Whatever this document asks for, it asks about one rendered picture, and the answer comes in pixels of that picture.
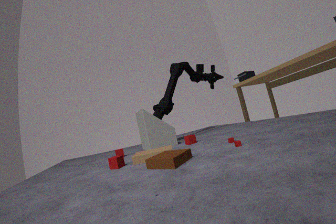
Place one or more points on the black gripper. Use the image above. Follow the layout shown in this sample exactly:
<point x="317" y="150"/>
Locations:
<point x="214" y="74"/>

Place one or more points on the brown square block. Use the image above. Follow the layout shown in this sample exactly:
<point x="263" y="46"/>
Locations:
<point x="169" y="159"/>

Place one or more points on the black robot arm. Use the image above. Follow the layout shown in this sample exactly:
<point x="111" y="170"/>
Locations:
<point x="165" y="105"/>

